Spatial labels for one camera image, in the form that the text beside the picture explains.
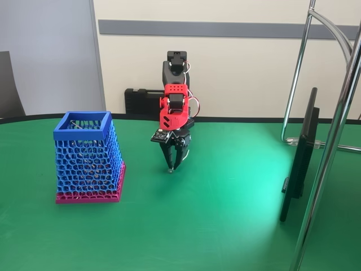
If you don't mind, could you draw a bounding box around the blue and magenta mesh basket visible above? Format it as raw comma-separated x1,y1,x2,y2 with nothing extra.
53,111,127,204

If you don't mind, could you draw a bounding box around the green table cloth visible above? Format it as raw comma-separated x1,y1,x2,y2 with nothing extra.
0,112,361,271

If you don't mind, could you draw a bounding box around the black monitor on stand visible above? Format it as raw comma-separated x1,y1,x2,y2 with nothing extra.
279,87,321,224

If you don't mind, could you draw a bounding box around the black plastic tool case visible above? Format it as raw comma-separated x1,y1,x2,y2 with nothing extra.
124,88,165,115

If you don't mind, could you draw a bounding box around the small gripper camera board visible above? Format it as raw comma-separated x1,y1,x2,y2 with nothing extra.
150,129,174,143

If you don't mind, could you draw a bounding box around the dark chair backrest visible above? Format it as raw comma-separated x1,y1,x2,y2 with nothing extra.
0,51,26,119

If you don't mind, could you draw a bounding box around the chrome tube stand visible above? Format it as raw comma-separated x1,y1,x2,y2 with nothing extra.
280,0,361,271

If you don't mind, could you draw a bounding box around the grey wall rail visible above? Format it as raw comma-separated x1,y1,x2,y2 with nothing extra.
98,19,353,40

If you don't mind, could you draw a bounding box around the clear plastic clip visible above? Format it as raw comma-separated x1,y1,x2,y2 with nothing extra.
286,137,322,149

